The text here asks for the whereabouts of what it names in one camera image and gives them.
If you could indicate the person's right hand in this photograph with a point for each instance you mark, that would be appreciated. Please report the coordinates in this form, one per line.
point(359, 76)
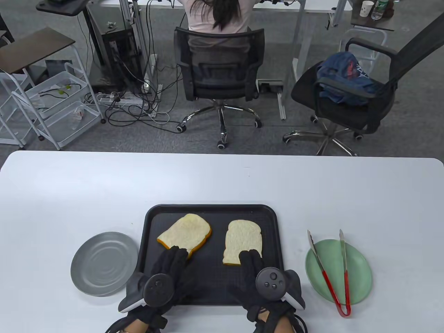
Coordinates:
point(249, 263)

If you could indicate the person's left hand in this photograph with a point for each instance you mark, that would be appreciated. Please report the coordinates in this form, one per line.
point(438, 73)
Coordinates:
point(173, 263)

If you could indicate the toast slice yellow crust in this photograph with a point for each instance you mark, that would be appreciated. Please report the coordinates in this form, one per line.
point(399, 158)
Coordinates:
point(184, 232)
point(242, 239)

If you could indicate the black food tray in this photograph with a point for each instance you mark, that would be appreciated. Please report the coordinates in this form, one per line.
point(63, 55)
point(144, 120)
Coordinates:
point(215, 277)

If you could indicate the grey metal plate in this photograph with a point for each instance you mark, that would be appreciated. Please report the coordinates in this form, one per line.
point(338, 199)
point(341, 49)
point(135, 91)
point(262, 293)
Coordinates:
point(104, 263)

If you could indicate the person's right forearm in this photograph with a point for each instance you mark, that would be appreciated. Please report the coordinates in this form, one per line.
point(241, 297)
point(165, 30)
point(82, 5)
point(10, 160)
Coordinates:
point(275, 326)

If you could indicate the person's left forearm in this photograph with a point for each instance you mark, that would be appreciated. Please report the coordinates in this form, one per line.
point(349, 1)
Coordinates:
point(133, 327)

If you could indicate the grey right hand controller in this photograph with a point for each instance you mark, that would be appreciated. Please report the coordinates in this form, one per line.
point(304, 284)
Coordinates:
point(270, 281)

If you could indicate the grey hand controller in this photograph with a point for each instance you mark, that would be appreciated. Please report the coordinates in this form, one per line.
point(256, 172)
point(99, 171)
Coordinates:
point(158, 289)
point(270, 281)

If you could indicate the grey left hand controller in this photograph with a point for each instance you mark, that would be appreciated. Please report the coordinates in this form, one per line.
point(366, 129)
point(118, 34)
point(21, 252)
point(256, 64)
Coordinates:
point(158, 289)

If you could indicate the green plate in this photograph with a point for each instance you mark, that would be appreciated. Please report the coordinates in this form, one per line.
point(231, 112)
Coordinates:
point(331, 256)

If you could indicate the white power strip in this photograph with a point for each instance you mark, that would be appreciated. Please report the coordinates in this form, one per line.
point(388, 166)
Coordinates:
point(131, 100)

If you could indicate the crumpled plastic bottle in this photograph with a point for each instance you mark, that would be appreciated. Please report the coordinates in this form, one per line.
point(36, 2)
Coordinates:
point(77, 118)

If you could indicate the black armrest office chair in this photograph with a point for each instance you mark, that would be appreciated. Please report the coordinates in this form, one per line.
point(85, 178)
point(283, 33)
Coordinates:
point(347, 114)

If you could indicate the black mesh office chair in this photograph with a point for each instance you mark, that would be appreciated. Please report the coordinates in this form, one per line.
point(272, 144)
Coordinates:
point(222, 86)

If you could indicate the white rolling cart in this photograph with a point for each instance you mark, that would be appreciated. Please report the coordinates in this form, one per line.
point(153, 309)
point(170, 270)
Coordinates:
point(64, 85)

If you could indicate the blue bag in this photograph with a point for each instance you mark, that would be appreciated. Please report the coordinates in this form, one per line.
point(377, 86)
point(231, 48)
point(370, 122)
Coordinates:
point(343, 76)

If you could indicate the black computer tower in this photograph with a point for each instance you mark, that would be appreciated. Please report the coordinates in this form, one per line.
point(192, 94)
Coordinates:
point(119, 52)

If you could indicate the black flat panel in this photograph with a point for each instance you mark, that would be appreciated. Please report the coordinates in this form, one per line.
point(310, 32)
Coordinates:
point(55, 67)

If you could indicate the brown side table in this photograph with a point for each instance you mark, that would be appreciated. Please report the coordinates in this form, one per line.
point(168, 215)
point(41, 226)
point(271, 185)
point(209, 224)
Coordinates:
point(34, 48)

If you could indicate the white office desk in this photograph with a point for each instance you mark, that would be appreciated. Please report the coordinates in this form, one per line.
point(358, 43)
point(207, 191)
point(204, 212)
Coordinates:
point(312, 5)

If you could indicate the dark side table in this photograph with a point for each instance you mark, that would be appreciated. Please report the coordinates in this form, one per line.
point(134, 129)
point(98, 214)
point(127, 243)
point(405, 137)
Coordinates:
point(367, 22)

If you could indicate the black stand top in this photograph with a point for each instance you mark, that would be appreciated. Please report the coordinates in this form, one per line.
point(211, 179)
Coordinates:
point(66, 8)

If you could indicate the white paper cup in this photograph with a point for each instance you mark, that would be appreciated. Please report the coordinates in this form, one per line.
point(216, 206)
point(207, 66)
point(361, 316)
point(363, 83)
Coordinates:
point(366, 8)

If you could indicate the clear plastic water bottle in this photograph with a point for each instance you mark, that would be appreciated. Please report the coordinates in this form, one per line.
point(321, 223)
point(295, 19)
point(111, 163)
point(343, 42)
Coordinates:
point(378, 10)

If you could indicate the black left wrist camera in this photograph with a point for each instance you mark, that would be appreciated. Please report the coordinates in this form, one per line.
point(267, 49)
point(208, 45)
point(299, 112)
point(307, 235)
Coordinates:
point(159, 322)

